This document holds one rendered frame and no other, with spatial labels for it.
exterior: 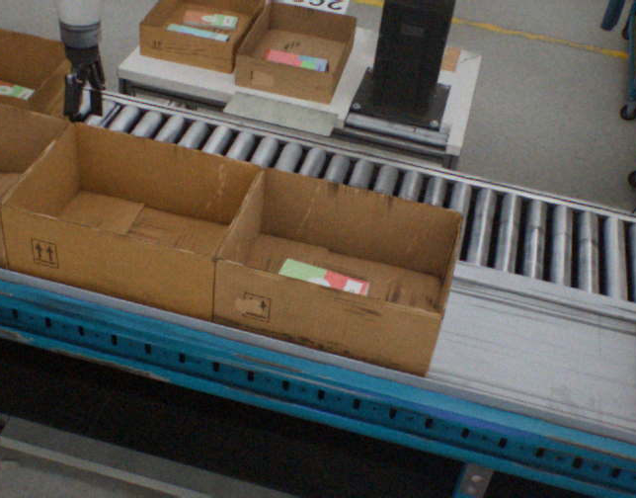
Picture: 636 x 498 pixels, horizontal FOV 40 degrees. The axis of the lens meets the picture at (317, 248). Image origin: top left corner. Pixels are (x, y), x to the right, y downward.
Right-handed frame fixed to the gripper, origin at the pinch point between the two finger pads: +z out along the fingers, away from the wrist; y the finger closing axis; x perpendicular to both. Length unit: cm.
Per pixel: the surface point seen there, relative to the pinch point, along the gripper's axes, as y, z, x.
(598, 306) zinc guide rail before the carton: -27, -4, -121
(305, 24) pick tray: 85, 6, -33
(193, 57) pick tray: 53, 8, -8
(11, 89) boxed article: 16.8, 8.3, 29.7
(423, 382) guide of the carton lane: -61, -7, -90
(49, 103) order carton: 2.8, 0.0, 10.9
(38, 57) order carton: 21.1, -0.3, 23.5
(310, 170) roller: 16, 11, -53
